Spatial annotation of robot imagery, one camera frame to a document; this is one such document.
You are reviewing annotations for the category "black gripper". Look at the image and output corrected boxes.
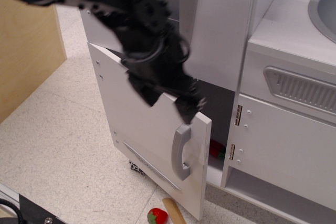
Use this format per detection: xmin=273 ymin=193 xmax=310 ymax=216
xmin=122 ymin=49 xmax=206 ymax=124

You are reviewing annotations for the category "silver fridge door handle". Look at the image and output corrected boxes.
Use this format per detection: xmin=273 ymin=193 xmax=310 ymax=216
xmin=171 ymin=124 xmax=191 ymax=181

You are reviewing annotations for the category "white fridge door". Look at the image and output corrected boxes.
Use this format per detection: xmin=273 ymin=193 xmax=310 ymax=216
xmin=88 ymin=44 xmax=212 ymax=220

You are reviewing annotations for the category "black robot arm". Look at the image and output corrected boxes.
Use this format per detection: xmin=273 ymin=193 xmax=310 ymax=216
xmin=20 ymin=0 xmax=206 ymax=124

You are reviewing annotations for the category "silver fridge door emblem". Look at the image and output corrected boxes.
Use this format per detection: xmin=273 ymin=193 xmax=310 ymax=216
xmin=123 ymin=142 xmax=181 ymax=191

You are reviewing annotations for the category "white toy fridge cabinet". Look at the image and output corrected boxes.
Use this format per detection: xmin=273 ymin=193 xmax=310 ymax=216
xmin=81 ymin=0 xmax=252 ymax=183

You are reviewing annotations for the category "red toy chili pepper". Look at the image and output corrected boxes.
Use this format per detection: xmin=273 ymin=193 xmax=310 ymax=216
xmin=209 ymin=139 xmax=226 ymax=160

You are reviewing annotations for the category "upper brass cupboard hinge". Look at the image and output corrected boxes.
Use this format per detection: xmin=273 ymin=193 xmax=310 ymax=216
xmin=234 ymin=105 xmax=243 ymax=126

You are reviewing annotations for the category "brass cupboard hinge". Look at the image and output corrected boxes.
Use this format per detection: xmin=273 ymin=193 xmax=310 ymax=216
xmin=228 ymin=144 xmax=235 ymax=160
xmin=234 ymin=105 xmax=243 ymax=126

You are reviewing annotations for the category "aluminium extrusion foot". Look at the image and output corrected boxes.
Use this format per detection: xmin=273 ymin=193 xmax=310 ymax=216
xmin=129 ymin=160 xmax=145 ymax=176

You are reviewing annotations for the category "lower brass cupboard hinge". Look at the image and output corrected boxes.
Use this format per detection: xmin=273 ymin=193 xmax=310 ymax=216
xmin=228 ymin=144 xmax=235 ymax=160

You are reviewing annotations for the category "wooden spatula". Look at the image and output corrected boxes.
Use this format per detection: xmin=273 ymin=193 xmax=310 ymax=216
xmin=162 ymin=198 xmax=186 ymax=224

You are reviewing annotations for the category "red toy strawberry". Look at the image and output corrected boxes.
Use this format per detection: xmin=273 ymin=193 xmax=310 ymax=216
xmin=147 ymin=208 xmax=168 ymax=224

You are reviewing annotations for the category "white toy kitchen counter unit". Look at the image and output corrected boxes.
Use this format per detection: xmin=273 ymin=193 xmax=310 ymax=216
xmin=222 ymin=0 xmax=335 ymax=223

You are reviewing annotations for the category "white cupboard door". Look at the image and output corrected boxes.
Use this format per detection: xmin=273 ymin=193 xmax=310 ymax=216
xmin=228 ymin=95 xmax=335 ymax=209

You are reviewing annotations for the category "grey vent panel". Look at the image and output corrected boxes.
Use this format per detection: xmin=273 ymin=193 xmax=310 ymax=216
xmin=263 ymin=66 xmax=335 ymax=115

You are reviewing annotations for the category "plywood board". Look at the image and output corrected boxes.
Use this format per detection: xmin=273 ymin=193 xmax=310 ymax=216
xmin=1 ymin=0 xmax=67 ymax=121

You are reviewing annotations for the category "grey round sink basin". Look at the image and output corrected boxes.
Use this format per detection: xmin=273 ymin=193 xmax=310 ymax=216
xmin=308 ymin=0 xmax=335 ymax=43

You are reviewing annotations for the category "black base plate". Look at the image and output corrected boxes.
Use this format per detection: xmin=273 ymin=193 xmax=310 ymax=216
xmin=19 ymin=195 xmax=66 ymax=224

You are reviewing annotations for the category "aluminium rail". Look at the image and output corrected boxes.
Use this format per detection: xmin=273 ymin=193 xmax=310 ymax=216
xmin=1 ymin=183 xmax=20 ymax=217

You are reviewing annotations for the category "black braided cable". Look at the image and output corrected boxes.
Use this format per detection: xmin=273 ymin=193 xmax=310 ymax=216
xmin=0 ymin=198 xmax=26 ymax=224

